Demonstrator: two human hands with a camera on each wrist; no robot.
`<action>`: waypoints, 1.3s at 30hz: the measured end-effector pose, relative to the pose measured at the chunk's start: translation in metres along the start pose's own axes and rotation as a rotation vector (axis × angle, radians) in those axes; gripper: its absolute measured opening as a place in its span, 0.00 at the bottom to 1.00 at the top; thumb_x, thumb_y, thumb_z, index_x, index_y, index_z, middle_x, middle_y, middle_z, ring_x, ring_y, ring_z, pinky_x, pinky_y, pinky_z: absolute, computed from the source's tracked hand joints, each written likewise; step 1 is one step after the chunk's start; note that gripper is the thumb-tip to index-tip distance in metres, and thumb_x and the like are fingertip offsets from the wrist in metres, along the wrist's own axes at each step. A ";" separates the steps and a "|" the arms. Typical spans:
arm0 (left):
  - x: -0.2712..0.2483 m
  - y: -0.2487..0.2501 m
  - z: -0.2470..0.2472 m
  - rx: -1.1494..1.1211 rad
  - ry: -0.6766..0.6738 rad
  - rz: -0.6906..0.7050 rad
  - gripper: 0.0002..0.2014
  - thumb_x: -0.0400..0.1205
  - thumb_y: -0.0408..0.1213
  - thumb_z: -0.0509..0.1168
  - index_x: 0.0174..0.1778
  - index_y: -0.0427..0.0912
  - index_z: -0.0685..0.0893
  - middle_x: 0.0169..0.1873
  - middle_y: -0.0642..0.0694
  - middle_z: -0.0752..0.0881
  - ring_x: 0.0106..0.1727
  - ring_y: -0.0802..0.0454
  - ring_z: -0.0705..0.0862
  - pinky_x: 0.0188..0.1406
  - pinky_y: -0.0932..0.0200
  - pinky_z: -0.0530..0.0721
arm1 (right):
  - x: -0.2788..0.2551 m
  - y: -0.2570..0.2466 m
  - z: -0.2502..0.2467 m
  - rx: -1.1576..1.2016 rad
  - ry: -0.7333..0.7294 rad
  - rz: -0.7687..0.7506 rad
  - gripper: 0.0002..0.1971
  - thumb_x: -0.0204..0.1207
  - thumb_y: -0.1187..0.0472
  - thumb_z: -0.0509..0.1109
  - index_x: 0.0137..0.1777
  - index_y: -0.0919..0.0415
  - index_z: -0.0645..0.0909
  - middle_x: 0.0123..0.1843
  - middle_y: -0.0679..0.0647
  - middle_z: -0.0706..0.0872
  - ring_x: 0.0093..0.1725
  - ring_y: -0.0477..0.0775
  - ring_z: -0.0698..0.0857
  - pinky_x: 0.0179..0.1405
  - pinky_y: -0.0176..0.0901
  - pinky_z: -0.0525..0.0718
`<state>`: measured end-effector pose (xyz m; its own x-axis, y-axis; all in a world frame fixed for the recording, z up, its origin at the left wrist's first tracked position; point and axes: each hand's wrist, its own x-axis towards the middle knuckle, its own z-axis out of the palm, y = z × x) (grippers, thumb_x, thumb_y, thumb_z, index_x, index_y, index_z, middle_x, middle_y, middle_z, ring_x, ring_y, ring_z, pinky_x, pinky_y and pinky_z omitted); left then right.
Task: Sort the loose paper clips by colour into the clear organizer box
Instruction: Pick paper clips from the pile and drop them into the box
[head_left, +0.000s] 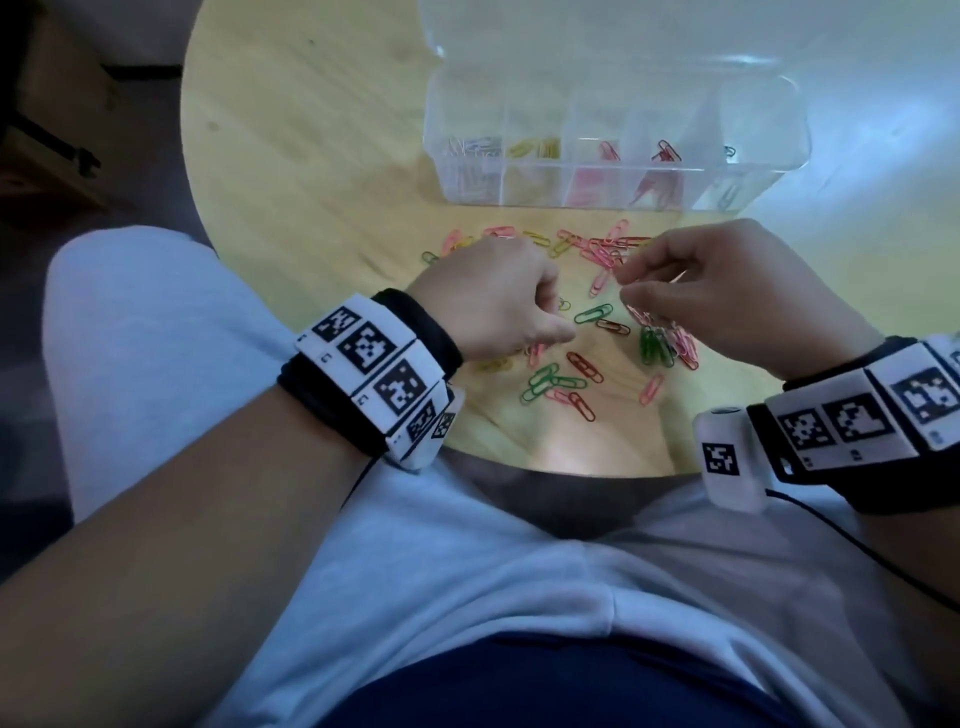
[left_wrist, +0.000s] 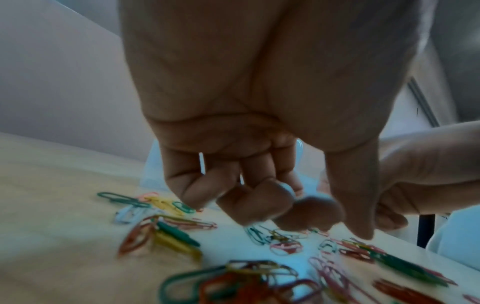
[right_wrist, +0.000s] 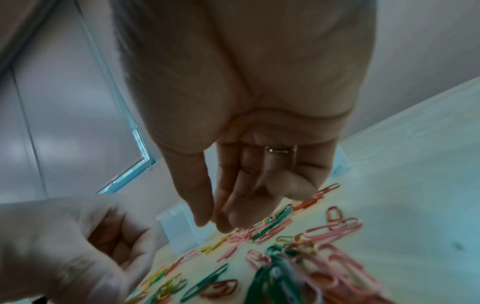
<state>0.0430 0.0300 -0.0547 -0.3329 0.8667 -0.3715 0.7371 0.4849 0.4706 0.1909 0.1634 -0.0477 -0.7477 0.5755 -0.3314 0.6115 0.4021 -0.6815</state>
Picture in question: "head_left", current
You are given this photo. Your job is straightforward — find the person's left hand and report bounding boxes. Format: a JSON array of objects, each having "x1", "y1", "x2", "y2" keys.
[{"x1": 406, "y1": 236, "x2": 577, "y2": 363}]

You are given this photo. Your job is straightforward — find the person's right hand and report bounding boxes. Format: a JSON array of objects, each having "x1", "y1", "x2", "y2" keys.
[{"x1": 614, "y1": 218, "x2": 886, "y2": 380}]

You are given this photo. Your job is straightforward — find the pile of coloured paper clips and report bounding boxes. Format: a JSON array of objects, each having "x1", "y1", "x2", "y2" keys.
[{"x1": 419, "y1": 219, "x2": 703, "y2": 424}]

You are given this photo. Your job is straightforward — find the clear plastic compartment box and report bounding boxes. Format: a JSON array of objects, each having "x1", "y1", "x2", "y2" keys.
[{"x1": 416, "y1": 0, "x2": 815, "y2": 211}]

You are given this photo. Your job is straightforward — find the person's left forearm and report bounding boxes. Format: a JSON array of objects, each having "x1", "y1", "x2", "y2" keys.
[{"x1": 0, "y1": 386, "x2": 373, "y2": 728}]

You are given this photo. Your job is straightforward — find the person's right forearm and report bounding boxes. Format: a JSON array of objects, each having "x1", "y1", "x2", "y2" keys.
[{"x1": 858, "y1": 509, "x2": 960, "y2": 706}]

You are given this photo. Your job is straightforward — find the brown cardboard box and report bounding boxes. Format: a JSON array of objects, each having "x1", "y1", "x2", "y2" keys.
[{"x1": 0, "y1": 7, "x2": 125, "y2": 211}]

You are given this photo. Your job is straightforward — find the black left wristband white markers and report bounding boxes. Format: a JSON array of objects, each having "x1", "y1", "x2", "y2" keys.
[{"x1": 277, "y1": 288, "x2": 466, "y2": 472}]

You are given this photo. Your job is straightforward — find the dark blue shirt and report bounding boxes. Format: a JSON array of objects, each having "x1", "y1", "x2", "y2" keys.
[{"x1": 318, "y1": 633, "x2": 796, "y2": 728}]

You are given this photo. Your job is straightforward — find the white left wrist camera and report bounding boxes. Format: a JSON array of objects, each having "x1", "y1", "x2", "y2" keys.
[{"x1": 404, "y1": 383, "x2": 466, "y2": 472}]

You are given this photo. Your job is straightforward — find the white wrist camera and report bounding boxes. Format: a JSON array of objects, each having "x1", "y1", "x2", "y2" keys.
[
  {"x1": 693, "y1": 406, "x2": 770, "y2": 515},
  {"x1": 404, "y1": 383, "x2": 466, "y2": 472}
]

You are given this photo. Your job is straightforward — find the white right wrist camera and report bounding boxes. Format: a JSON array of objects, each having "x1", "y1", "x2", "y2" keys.
[{"x1": 693, "y1": 406, "x2": 770, "y2": 515}]

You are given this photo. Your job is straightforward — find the black left camera cable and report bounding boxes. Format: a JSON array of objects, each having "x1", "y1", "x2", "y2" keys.
[{"x1": 341, "y1": 457, "x2": 380, "y2": 511}]

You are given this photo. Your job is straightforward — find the black camera cable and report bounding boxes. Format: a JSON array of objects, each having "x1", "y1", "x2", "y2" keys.
[
  {"x1": 764, "y1": 488, "x2": 960, "y2": 613},
  {"x1": 341, "y1": 457, "x2": 380, "y2": 511}
]

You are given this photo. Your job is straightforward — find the black right camera cable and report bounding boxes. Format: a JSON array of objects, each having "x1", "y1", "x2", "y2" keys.
[{"x1": 764, "y1": 488, "x2": 960, "y2": 613}]

